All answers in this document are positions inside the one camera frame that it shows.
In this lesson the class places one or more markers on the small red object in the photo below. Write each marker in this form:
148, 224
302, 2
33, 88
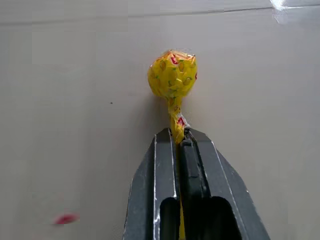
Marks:
65, 219

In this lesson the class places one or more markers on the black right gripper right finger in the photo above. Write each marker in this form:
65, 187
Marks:
215, 190

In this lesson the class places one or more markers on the yellow lollipop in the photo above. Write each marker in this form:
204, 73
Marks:
172, 75

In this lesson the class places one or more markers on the clear plastic bag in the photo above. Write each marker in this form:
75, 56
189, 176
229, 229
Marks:
280, 10

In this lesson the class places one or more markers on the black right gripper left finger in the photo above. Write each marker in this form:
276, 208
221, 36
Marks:
147, 190

